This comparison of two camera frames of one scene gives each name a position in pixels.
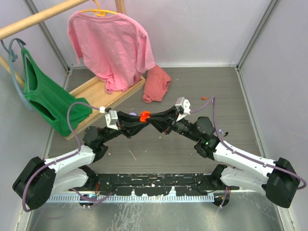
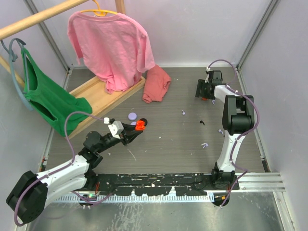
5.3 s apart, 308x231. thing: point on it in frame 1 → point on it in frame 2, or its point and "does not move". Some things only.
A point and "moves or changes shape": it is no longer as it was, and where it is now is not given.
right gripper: (161, 121) → (200, 84)
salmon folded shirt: (156, 83) does not move
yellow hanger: (98, 12) does not move
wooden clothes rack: (12, 30) does not move
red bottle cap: (144, 115) moves or changes shape
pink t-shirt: (113, 47) does not move
